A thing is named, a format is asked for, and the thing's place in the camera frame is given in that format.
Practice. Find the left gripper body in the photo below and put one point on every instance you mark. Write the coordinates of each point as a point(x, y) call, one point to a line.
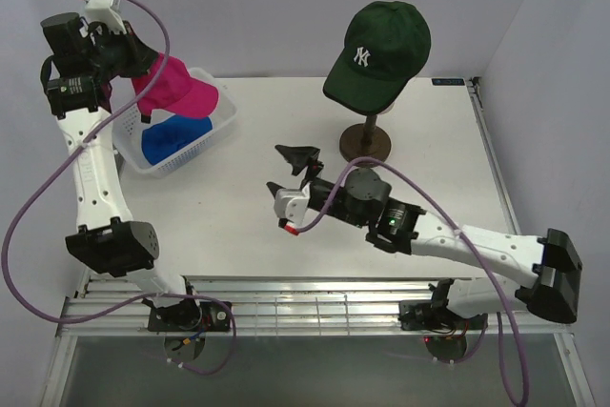
point(111, 53)

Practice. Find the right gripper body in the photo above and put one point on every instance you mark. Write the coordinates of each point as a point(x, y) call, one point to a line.
point(319, 187)

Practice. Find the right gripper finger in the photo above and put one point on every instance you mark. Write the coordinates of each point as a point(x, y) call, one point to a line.
point(301, 159)
point(275, 189)

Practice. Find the pink cap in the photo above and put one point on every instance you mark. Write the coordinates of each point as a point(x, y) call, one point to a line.
point(177, 92)

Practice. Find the dark green NY cap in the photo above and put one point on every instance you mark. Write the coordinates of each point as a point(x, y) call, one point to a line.
point(386, 44)

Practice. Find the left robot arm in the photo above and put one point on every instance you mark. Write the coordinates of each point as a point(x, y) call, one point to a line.
point(76, 78)

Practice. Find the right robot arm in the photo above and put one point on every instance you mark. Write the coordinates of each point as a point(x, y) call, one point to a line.
point(538, 274)

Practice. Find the brown mannequin stand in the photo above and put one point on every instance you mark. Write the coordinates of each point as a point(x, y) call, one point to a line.
point(365, 139)

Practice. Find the blue cap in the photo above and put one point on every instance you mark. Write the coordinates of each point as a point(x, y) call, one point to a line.
point(162, 140)

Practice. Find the white plastic basket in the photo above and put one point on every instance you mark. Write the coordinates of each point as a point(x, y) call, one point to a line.
point(127, 130)

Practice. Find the blue logo sticker right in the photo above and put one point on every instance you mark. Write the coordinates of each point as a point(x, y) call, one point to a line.
point(448, 81)

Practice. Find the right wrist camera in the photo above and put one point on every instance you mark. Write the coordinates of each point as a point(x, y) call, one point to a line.
point(290, 207)

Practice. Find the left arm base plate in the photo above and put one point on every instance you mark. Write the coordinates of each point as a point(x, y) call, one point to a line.
point(189, 315)

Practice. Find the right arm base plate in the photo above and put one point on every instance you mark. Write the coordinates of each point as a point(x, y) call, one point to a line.
point(423, 316)

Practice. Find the aluminium rail frame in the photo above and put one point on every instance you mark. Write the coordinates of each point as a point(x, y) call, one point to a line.
point(316, 314)

